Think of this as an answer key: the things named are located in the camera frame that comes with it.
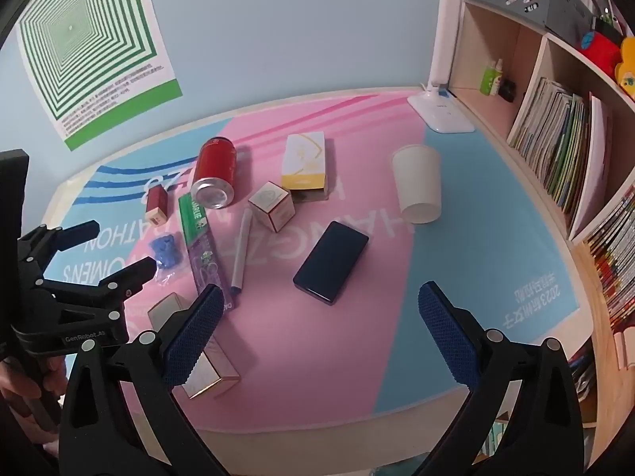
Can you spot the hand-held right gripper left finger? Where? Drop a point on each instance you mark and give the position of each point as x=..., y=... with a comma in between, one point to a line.
x=196, y=337

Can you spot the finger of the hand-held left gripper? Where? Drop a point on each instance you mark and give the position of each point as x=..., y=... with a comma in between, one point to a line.
x=134, y=275
x=74, y=233

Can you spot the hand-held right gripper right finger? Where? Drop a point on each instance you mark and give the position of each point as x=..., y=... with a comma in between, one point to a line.
x=446, y=337

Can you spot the small red box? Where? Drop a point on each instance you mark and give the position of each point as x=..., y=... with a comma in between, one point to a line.
x=157, y=201

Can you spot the red drink can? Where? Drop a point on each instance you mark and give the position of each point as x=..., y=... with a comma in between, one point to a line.
x=213, y=163

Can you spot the person's left hand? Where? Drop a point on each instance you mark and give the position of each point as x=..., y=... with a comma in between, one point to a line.
x=54, y=379

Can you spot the pink gold-edged box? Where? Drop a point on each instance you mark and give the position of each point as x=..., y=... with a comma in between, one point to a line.
x=213, y=367

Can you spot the blue crumpled wrapper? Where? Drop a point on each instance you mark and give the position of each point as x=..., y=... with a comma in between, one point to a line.
x=166, y=252

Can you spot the green purple blister pack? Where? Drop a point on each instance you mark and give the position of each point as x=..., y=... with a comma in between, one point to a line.
x=198, y=238

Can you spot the white marker pen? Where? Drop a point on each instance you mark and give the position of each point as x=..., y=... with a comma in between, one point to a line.
x=242, y=248

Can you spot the black smartphone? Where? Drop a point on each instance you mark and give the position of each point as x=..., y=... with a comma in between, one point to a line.
x=332, y=263

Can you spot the white red cube box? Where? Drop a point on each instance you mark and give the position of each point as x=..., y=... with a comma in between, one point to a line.
x=270, y=206

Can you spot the white paper cup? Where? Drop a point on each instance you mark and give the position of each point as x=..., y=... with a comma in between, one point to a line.
x=416, y=183

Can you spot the stack of magazines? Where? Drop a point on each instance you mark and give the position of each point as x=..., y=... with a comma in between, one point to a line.
x=612, y=267

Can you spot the yellow white box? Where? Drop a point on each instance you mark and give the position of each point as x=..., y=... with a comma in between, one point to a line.
x=302, y=158

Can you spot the row of upright books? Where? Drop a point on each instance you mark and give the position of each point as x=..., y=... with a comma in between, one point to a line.
x=550, y=139

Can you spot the white desk lamp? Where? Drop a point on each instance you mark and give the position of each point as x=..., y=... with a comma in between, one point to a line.
x=441, y=109

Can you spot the small black object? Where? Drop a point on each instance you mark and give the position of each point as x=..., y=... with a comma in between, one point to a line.
x=507, y=90

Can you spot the green white bottle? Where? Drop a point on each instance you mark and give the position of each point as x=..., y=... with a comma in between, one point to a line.
x=490, y=79

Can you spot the wooden bookshelf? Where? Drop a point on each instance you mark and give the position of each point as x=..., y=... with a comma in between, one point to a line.
x=526, y=59

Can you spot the yellow plush toy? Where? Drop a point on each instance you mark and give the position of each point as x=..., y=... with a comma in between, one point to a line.
x=627, y=69

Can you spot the red plush toy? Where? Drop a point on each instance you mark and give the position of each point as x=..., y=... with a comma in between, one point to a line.
x=600, y=49

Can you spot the grey storage box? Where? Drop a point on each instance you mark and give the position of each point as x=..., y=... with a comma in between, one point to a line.
x=570, y=10

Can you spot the green striped wall poster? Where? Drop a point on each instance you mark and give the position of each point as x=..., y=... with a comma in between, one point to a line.
x=89, y=34

